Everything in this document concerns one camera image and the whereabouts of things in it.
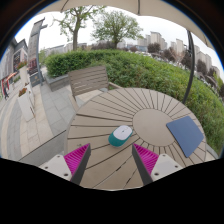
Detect round leafy tree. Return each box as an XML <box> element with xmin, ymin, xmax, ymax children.
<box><xmin>91</xmin><ymin>9</ymin><xmax>144</xmax><ymax>50</ymax></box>

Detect sparse-leaved tree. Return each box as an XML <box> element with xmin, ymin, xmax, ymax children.
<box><xmin>53</xmin><ymin>4</ymin><xmax>103</xmax><ymax>52</ymax></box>

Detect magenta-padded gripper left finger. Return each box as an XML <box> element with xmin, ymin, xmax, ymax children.
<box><xmin>39</xmin><ymin>143</ymin><xmax>92</xmax><ymax>186</ymax></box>

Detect white flower planter box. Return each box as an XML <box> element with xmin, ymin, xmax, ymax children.
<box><xmin>16</xmin><ymin>87</ymin><xmax>36</xmax><ymax>123</ymax></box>

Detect dark storefront building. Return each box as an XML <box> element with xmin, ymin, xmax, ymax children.
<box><xmin>0</xmin><ymin>38</ymin><xmax>29</xmax><ymax>101</ymax></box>

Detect distant apartment buildings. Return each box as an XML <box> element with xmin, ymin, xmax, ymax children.
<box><xmin>136</xmin><ymin>30</ymin><xmax>222</xmax><ymax>80</ymax></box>

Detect white and teal computer mouse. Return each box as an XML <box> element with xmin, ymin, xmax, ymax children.
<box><xmin>108</xmin><ymin>124</ymin><xmax>134</xmax><ymax>148</ymax></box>

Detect grey slatted wooden chair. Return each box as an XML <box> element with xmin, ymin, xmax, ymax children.
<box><xmin>68</xmin><ymin>65</ymin><xmax>123</xmax><ymax>111</ymax></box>

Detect beige parasol canopy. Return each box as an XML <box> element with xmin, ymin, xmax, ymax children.
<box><xmin>39</xmin><ymin>0</ymin><xmax>214</xmax><ymax>51</ymax></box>

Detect tall grey sign pillar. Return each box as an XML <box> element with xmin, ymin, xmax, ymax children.
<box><xmin>27</xmin><ymin>18</ymin><xmax>49</xmax><ymax>88</ymax></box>

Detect dark curved parasol pole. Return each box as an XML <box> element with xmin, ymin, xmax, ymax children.
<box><xmin>182</xmin><ymin>29</ymin><xmax>196</xmax><ymax>106</ymax></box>

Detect green hedge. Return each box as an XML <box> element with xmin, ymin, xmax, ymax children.
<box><xmin>44</xmin><ymin>49</ymin><xmax>224</xmax><ymax>154</ymax></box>

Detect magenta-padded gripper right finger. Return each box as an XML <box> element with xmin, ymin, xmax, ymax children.
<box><xmin>131</xmin><ymin>143</ymin><xmax>184</xmax><ymax>186</ymax></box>

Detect dark blue mouse pad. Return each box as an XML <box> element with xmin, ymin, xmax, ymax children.
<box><xmin>165</xmin><ymin>115</ymin><xmax>205</xmax><ymax>159</ymax></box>

